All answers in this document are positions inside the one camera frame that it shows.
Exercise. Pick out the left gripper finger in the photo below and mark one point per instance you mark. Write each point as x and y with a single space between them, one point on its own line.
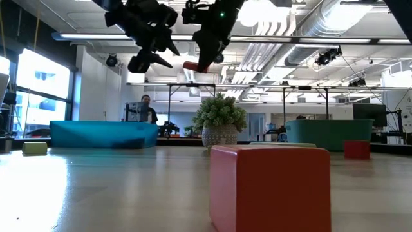
141 62
169 43

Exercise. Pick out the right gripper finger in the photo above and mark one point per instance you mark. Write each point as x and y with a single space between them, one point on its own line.
210 48

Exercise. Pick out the red rectangular block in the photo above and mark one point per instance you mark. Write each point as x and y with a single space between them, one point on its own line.
192 66

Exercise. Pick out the orange cube block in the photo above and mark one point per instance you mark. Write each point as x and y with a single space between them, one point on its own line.
270 193

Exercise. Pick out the small red block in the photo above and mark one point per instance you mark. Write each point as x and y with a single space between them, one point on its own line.
356 149

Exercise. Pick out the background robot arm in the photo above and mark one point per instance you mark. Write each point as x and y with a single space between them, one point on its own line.
168 129

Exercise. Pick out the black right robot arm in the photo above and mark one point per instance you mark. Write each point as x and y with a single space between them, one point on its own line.
404 13

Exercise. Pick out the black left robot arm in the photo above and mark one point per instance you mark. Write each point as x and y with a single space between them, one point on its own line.
109 4

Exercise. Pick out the black ceiling spotlight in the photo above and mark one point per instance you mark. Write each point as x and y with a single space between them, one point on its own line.
111 60
220 58

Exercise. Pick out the black computer monitor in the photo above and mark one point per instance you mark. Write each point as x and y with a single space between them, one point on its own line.
136 111
369 114

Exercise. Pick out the long linear light fixture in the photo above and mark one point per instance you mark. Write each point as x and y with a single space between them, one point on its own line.
96 36

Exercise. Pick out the person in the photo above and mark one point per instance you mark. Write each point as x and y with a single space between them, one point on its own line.
301 117
152 114

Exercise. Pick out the green potted artificial plant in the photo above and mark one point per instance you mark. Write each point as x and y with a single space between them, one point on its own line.
219 112

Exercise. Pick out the blue plastic bin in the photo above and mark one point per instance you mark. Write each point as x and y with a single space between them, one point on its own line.
103 133

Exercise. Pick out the large bright window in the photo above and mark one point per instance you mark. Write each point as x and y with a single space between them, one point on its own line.
42 77

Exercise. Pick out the black track light cluster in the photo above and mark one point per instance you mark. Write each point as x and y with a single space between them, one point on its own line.
328 56

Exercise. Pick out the green rectangular block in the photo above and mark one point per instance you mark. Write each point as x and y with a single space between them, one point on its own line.
34 148

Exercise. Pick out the teal plastic bin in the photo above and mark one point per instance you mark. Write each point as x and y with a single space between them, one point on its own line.
322 133

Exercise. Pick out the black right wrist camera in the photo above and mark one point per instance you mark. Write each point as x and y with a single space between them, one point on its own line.
193 13

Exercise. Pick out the black background rig frame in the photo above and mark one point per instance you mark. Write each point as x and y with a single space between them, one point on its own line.
284 103
169 103

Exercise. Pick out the silver ventilation duct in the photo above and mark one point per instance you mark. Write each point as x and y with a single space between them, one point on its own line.
322 29

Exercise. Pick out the black aluminium table frame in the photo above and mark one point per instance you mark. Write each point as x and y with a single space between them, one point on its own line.
386 148

